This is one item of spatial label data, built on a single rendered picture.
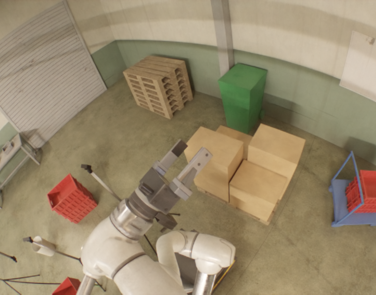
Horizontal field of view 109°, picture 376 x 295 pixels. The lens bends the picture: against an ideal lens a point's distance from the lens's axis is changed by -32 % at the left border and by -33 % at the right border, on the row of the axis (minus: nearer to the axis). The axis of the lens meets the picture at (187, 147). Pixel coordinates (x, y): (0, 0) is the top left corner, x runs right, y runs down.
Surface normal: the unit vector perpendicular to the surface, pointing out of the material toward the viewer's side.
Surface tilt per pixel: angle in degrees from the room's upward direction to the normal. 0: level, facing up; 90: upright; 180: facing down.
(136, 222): 58
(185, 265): 0
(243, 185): 0
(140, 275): 22
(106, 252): 14
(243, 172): 0
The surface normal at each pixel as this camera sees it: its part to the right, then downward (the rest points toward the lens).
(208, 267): -0.32, 0.08
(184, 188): 0.37, 0.15
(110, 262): -0.27, -0.34
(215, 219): -0.19, -0.62
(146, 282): 0.16, -0.75
